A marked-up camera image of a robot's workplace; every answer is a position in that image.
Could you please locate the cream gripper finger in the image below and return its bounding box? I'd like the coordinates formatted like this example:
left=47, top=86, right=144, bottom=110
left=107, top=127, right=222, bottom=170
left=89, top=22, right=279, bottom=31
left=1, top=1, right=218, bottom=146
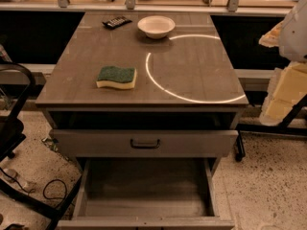
left=258, top=22, right=283, bottom=48
left=259, top=61, right=307, bottom=126

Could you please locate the green and yellow sponge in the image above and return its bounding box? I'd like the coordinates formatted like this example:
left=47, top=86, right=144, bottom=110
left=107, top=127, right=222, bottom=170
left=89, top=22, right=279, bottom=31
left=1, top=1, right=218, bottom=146
left=96, top=66, right=137, bottom=89

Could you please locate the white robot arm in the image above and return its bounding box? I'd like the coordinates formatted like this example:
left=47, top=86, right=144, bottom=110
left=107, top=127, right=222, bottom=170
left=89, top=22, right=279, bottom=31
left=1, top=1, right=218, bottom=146
left=259, top=0, right=307, bottom=127

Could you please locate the black metal stand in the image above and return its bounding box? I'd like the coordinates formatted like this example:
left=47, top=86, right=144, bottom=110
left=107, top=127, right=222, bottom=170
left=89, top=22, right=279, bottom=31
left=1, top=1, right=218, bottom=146
left=235, top=96, right=307, bottom=162

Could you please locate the white bowl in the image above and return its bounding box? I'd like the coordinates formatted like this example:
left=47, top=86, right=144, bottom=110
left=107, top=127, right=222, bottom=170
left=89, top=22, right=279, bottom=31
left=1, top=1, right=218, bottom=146
left=137, top=15, right=176, bottom=39

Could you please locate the grey drawer cabinet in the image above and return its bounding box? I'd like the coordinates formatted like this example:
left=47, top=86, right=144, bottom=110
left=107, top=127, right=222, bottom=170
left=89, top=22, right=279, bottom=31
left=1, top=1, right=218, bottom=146
left=35, top=11, right=249, bottom=230

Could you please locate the black remote control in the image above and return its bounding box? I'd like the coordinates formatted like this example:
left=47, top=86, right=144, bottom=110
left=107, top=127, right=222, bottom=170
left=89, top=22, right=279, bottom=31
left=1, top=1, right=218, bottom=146
left=103, top=16, right=131, bottom=30

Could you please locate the open bottom drawer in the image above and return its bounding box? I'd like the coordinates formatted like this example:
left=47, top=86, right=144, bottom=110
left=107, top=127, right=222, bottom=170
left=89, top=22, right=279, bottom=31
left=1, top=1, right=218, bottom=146
left=57, top=158, right=234, bottom=230

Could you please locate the closed grey drawer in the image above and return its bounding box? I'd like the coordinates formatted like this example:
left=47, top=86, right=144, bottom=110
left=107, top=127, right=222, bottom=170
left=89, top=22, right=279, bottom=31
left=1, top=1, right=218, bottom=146
left=50, top=129, right=238, bottom=158

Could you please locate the black drawer handle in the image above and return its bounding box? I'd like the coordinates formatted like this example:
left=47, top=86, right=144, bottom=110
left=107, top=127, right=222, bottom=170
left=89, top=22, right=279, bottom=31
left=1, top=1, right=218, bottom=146
left=130, top=139, right=160, bottom=150

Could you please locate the black chair frame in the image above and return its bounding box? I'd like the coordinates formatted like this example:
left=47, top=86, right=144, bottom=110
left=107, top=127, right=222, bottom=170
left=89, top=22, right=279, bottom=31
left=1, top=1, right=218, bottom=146
left=0, top=62, right=82, bottom=230

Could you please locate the black floor cable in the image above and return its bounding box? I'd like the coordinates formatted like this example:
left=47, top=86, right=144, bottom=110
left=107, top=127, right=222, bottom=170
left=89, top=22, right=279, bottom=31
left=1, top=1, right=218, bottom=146
left=0, top=166, right=69, bottom=201

